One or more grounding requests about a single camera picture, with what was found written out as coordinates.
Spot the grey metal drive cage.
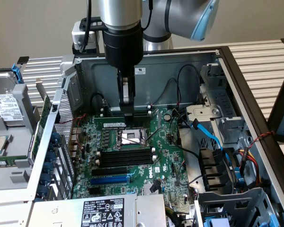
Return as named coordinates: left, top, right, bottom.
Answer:
left=195, top=186, right=284, bottom=227

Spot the coloured power wire bundle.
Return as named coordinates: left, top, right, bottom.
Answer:
left=238, top=146, right=263, bottom=189

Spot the grey power supply unit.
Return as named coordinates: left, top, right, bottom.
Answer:
left=28, top=193, right=168, bottom=227

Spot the short black wire loop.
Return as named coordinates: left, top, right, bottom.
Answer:
left=91, top=93, right=107, bottom=112

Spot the blue SATA wire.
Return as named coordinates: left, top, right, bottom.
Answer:
left=190, top=119, right=232, bottom=171

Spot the silver chipset heatsink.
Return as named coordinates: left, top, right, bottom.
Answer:
left=143, top=183, right=162, bottom=195

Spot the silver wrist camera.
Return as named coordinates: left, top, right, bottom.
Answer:
left=71, top=16, right=104, bottom=48

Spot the light blue plastic tab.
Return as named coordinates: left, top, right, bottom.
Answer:
left=203, top=217, right=231, bottom=227

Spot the blue plastic disk rail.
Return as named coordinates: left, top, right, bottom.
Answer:
left=10, top=63, right=23, bottom=85

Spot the white sticker label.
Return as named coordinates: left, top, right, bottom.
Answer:
left=133, top=66, right=147, bottom=76

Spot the long black expansion slot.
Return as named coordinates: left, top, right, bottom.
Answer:
left=91, top=166, right=128, bottom=178

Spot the blue slot retainer clip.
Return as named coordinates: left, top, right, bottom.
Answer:
left=43, top=162, right=54, bottom=175
left=49, top=131, right=61, bottom=147
left=40, top=173, right=52, bottom=186
left=46, top=151, right=57, bottom=164
left=36, top=184, right=49, bottom=198

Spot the grey metal PC case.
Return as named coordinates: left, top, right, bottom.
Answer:
left=28, top=46, right=284, bottom=227

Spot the red black twisted wire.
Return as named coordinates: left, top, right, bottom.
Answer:
left=247, top=131, right=275, bottom=152
left=61, top=113, right=89, bottom=126

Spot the short black expansion slot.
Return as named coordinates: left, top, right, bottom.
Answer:
left=89, top=187, right=104, bottom=196

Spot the green Dell motherboard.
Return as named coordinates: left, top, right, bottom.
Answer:
left=72, top=107, right=197, bottom=209

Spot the CPU socket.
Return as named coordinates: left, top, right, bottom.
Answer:
left=115, top=129, right=145, bottom=149

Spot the black and red wire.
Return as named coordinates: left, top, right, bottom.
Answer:
left=151, top=78, right=180, bottom=107

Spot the grey parts rack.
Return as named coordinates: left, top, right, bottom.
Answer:
left=0, top=70, right=42, bottom=191

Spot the silver disk bay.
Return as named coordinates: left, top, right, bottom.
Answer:
left=186, top=63, right=249, bottom=152

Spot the green RAM stick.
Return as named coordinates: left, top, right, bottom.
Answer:
left=0, top=158, right=16, bottom=169
left=93, top=116, right=150, bottom=130

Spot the long black wire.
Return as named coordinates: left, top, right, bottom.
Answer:
left=176, top=64, right=203, bottom=107

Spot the black camera cable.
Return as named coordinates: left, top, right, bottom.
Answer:
left=79, top=0, right=93, bottom=53

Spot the green graphics card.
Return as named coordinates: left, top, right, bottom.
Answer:
left=27, top=78, right=53, bottom=166

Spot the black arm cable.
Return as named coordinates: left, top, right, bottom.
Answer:
left=141, top=0, right=154, bottom=31

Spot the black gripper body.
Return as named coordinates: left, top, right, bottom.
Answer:
left=102, top=22, right=144, bottom=69

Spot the black plastic fan duct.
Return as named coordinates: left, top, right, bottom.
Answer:
left=198, top=146, right=240, bottom=192

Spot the blue expansion slot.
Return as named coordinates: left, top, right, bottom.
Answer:
left=89, top=176, right=130, bottom=187

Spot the thick black wire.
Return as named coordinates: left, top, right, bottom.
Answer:
left=169, top=107, right=202, bottom=159

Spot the silver hard disk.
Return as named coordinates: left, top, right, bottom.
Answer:
left=0, top=72, right=27, bottom=128

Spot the white latch RAM slot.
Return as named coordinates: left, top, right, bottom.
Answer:
left=99, top=105, right=152, bottom=114
left=94, top=155, right=157, bottom=169
left=99, top=110, right=152, bottom=118
left=96, top=147, right=156, bottom=161

